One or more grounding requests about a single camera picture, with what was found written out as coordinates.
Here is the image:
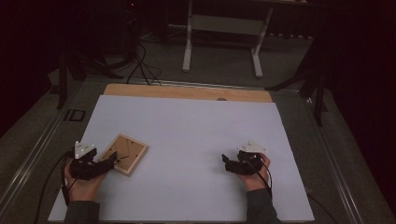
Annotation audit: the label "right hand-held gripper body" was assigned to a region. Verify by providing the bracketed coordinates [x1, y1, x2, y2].
[231, 140, 269, 176]

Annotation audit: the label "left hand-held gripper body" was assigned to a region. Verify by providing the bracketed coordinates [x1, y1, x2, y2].
[69, 140, 108, 181]

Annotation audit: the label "wooden picture frame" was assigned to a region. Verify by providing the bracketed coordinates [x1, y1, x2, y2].
[98, 133, 149, 177]

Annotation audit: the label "person's right hand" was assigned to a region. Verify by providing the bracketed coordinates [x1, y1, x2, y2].
[237, 152, 272, 192]

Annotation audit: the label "person's left hand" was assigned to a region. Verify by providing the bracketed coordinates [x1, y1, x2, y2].
[64, 158, 107, 203]

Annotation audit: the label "black floor socket plate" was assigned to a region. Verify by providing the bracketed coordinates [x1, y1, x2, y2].
[64, 108, 87, 123]

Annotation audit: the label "black stand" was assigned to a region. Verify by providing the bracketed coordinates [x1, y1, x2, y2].
[55, 46, 125, 110]
[265, 40, 330, 127]

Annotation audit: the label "thick black gripper cable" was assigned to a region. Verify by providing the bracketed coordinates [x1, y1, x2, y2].
[60, 150, 77, 207]

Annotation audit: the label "thin black cable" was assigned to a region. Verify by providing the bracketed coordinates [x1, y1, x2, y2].
[33, 151, 73, 224]

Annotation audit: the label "metal floor rail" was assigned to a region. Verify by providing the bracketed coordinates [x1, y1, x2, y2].
[298, 92, 366, 224]
[0, 81, 82, 213]

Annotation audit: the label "black floor cables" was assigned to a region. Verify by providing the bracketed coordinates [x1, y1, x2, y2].
[125, 40, 163, 87]

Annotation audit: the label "white metal desk frame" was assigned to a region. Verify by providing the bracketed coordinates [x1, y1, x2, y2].
[181, 0, 276, 79]

